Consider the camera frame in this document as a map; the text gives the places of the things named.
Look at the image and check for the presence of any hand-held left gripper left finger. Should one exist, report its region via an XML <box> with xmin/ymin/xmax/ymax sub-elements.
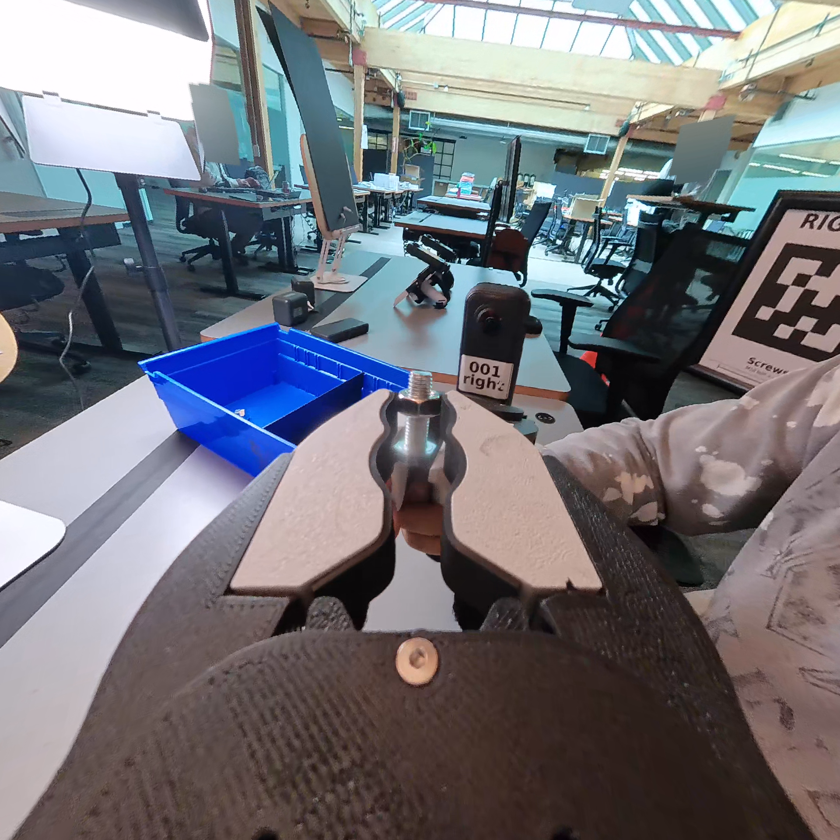
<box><xmin>227</xmin><ymin>389</ymin><xmax>399</xmax><ymax>622</ymax></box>

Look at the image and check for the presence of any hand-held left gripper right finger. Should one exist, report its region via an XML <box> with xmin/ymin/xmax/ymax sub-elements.
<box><xmin>440</xmin><ymin>390</ymin><xmax>606</xmax><ymax>627</ymax></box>

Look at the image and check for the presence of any silver hex bolt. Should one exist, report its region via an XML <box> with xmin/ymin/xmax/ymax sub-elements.
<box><xmin>398</xmin><ymin>372</ymin><xmax>442</xmax><ymax>508</ymax></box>

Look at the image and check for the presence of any silver hex nut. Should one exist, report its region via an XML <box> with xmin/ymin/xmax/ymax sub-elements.
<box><xmin>389</xmin><ymin>395</ymin><xmax>450</xmax><ymax>455</ymax></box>

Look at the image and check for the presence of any blue plastic bin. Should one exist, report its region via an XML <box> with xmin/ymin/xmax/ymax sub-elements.
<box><xmin>140</xmin><ymin>325</ymin><xmax>410</xmax><ymax>476</ymax></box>

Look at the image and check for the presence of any person's right forearm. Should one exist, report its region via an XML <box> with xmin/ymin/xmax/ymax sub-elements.
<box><xmin>541</xmin><ymin>355</ymin><xmax>840</xmax><ymax>534</ymax></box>

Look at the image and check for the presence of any person's right hand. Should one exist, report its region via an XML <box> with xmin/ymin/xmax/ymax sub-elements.
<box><xmin>394</xmin><ymin>499</ymin><xmax>450</xmax><ymax>559</ymax></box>

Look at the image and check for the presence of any black and white device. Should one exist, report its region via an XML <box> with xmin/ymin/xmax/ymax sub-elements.
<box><xmin>401</xmin><ymin>241</ymin><xmax>462</xmax><ymax>311</ymax></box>

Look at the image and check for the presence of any black computer monitor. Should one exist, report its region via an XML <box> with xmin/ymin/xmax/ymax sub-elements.
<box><xmin>503</xmin><ymin>138</ymin><xmax>523</xmax><ymax>225</ymax></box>

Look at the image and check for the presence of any black flat device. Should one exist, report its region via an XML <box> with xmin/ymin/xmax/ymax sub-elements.
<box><xmin>309</xmin><ymin>318</ymin><xmax>371</xmax><ymax>343</ymax></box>

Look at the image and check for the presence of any black mesh office chair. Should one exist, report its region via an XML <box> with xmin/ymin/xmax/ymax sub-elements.
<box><xmin>532</xmin><ymin>224</ymin><xmax>736</xmax><ymax>424</ymax></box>

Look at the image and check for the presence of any wooden board stand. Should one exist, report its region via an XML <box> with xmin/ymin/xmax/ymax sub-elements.
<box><xmin>300</xmin><ymin>132</ymin><xmax>372</xmax><ymax>292</ymax></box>

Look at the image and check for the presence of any small black box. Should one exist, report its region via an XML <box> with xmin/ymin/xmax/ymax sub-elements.
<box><xmin>272</xmin><ymin>283</ymin><xmax>317</xmax><ymax>328</ymax></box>

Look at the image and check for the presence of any black flat panel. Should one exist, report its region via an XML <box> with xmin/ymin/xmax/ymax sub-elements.
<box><xmin>256</xmin><ymin>7</ymin><xmax>363</xmax><ymax>235</ymax></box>

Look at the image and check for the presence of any wooden desk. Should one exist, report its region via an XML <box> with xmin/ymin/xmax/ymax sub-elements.
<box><xmin>164</xmin><ymin>184</ymin><xmax>311</xmax><ymax>298</ymax></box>
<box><xmin>0</xmin><ymin>193</ymin><xmax>132</xmax><ymax>355</ymax></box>

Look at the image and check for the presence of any instruction sheet stand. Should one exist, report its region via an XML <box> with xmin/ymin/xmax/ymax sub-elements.
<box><xmin>0</xmin><ymin>315</ymin><xmax>67</xmax><ymax>592</ymax></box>

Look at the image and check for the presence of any framed marker sign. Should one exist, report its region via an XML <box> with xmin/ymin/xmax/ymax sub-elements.
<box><xmin>689</xmin><ymin>191</ymin><xmax>840</xmax><ymax>395</ymax></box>

